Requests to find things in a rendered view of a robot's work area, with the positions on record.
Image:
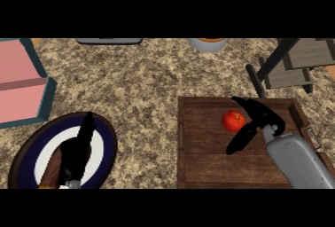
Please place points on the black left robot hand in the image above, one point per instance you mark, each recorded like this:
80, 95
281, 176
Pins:
77, 150

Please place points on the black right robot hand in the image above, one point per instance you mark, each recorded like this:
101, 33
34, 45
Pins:
260, 114

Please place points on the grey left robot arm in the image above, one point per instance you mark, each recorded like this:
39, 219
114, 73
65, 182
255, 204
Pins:
72, 185

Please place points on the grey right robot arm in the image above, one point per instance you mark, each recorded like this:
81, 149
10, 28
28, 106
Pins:
298, 159

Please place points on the red tomato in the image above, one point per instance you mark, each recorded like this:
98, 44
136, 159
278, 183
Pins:
233, 120

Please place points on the brown wooden tray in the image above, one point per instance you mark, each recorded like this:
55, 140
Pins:
217, 159

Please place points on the dark tiered basket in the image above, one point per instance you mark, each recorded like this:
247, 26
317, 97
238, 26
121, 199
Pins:
297, 65

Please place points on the blue and white plate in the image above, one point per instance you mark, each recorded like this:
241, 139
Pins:
105, 139

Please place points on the brown wooden stick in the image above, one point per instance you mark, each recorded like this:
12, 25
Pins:
52, 171

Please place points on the pink and teal box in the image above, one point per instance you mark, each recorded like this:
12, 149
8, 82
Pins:
19, 82

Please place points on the grey cup with orange top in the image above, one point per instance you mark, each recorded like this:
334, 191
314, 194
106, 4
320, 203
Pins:
207, 44

